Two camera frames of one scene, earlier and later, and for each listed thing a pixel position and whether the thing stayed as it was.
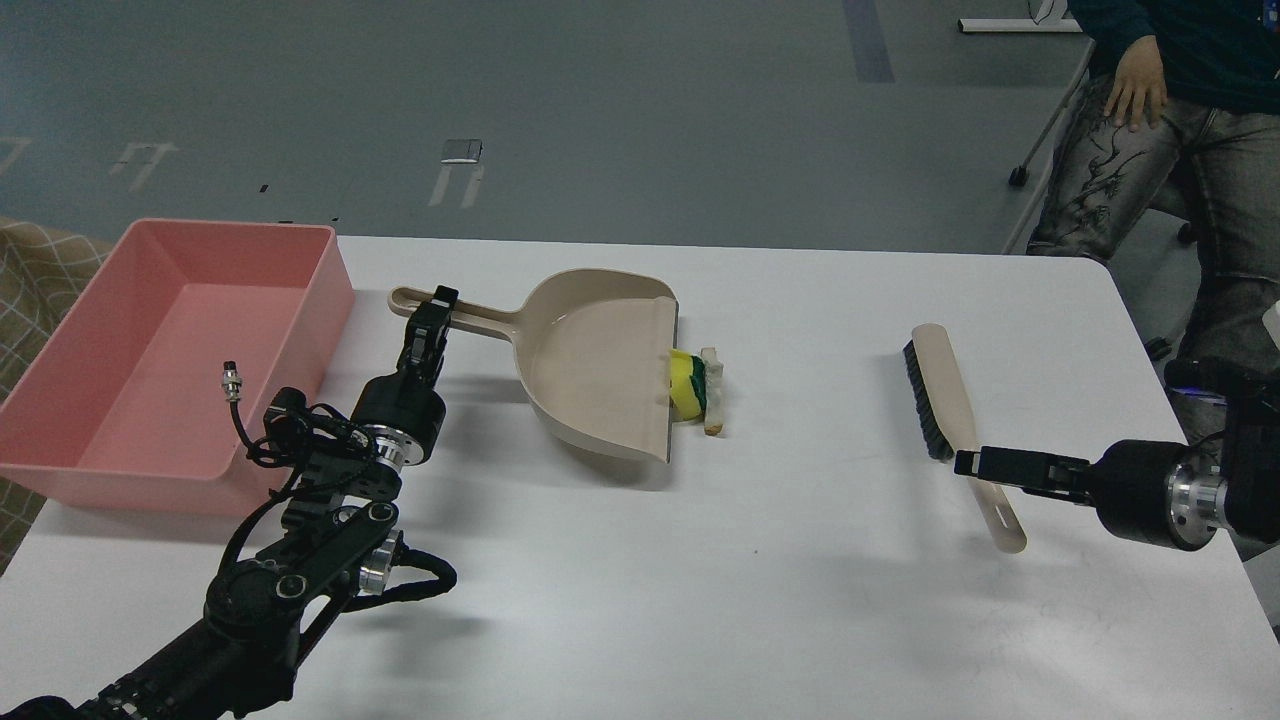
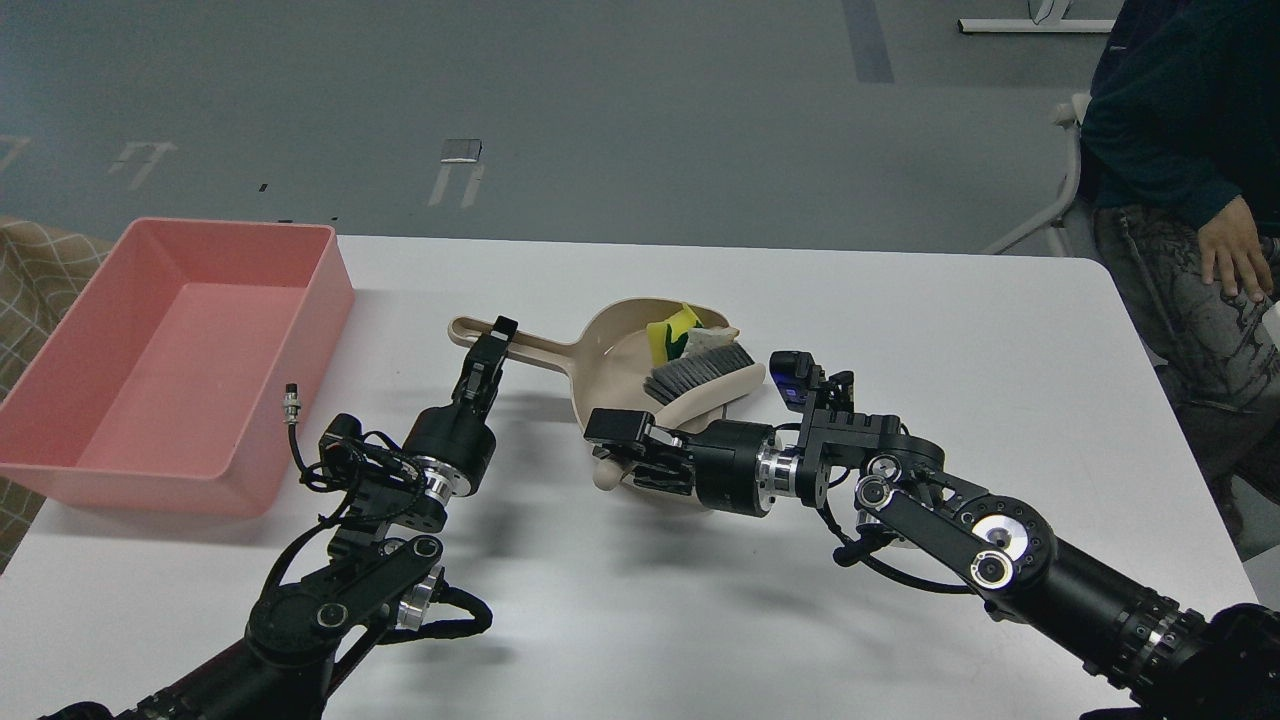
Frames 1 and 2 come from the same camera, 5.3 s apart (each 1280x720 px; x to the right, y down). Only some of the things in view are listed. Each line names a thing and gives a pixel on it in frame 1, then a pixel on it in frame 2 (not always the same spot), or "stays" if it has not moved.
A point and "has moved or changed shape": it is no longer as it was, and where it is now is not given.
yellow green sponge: x=687 y=386 -> x=668 y=339
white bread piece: x=713 y=389 -> x=707 y=337
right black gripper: x=1142 y=488 -> x=737 y=468
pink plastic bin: x=124 y=402 stays
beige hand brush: x=947 y=423 -> x=691 y=388
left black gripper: x=402 y=411 -> x=452 y=447
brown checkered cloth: x=46 y=272 stays
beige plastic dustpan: x=596 y=350 has moved or changed shape
